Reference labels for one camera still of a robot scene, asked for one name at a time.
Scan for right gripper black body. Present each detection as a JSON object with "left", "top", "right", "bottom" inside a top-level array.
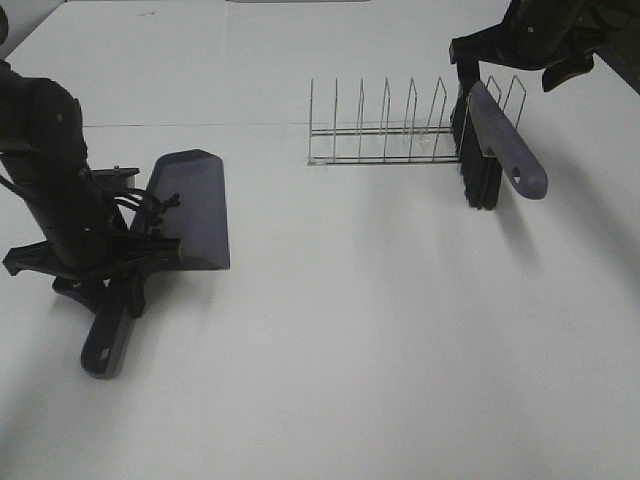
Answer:
[{"left": 449, "top": 1, "right": 639, "bottom": 70}]

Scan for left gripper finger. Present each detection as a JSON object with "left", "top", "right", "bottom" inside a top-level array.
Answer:
[
  {"left": 104, "top": 270, "right": 146, "bottom": 318},
  {"left": 52, "top": 277, "right": 100, "bottom": 313}
]

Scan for grey hand brush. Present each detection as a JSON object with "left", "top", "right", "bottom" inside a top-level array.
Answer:
[{"left": 451, "top": 81, "right": 548, "bottom": 210}]

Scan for metal wire dish rack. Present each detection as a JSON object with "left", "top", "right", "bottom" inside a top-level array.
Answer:
[{"left": 306, "top": 76, "right": 526, "bottom": 167}]

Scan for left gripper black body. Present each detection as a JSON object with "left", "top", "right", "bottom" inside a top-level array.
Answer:
[{"left": 1, "top": 167, "right": 181, "bottom": 280}]

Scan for grey plastic dustpan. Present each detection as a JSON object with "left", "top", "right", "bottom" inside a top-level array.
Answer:
[{"left": 80, "top": 149, "right": 230, "bottom": 379}]

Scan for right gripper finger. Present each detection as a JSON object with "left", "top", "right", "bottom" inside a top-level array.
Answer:
[
  {"left": 456, "top": 58, "right": 479, "bottom": 94},
  {"left": 541, "top": 52, "right": 594, "bottom": 92}
]

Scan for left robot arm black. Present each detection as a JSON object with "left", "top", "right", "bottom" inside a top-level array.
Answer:
[{"left": 1, "top": 62, "right": 180, "bottom": 317}]

